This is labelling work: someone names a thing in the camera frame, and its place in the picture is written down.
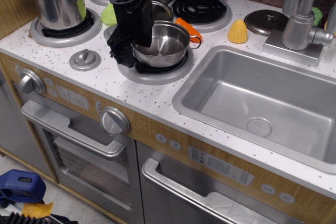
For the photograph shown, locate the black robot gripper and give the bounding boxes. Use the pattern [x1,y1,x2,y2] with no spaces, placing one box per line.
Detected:
[108,0,153,68]

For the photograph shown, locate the small steel pan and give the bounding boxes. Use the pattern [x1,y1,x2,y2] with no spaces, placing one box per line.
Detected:
[132,21,202,68]

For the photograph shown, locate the front right stove burner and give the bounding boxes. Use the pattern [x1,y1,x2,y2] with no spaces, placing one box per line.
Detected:
[118,48,194,86]

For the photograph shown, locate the front left stove burner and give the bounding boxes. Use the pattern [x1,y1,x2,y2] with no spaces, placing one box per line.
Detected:
[30,8,101,48]

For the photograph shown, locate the grey countertop stove knob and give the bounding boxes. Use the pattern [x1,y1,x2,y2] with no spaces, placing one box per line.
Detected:
[69,49,101,71]

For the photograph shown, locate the back right stove burner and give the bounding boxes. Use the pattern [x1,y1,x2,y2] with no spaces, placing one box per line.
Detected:
[169,0,233,34]

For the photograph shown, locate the green toy lettuce leaf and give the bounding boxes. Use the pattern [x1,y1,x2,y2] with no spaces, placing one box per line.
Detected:
[101,4,117,26]

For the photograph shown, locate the orange toy carrot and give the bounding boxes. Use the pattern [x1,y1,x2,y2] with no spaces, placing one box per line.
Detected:
[175,17,203,42]

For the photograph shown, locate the right silver oven knob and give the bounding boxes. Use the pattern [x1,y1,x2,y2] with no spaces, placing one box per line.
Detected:
[100,106,131,136]

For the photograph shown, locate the silver oven knob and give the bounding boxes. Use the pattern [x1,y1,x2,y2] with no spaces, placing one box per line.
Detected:
[100,106,131,136]
[18,68,46,94]

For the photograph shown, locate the oven clock display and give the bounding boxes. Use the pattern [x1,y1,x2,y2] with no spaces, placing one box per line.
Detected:
[56,86,89,110]

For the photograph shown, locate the yellow toy corn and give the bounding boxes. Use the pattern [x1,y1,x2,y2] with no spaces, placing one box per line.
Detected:
[227,19,248,44]

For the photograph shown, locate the left silver oven knob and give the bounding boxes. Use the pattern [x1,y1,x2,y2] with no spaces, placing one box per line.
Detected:
[18,68,46,94]

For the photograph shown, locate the steel pot lid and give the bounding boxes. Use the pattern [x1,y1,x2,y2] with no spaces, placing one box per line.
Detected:
[244,9,289,36]

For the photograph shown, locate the grey toy sink basin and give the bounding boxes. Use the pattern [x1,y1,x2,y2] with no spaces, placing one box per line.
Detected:
[173,46,335,174]

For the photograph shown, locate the silver toy faucet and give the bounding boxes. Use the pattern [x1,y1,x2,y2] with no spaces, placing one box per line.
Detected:
[263,0,335,67]

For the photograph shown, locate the dishwasher control panel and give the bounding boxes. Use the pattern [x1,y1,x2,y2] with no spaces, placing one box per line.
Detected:
[187,146,255,186]

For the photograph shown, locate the blue clamp tool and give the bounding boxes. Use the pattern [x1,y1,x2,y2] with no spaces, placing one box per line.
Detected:
[1,169,46,208]

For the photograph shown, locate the green toy vegetable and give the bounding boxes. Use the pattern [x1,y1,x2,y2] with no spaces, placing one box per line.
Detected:
[311,7,323,27]

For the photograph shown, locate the yellow tape piece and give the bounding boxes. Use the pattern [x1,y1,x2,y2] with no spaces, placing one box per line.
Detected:
[22,202,54,219]

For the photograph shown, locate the oven door with handle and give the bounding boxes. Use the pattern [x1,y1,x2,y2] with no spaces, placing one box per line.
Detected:
[21,100,144,223]

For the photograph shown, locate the dishwasher door with handle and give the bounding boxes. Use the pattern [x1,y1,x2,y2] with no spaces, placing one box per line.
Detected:
[137,143,300,223]

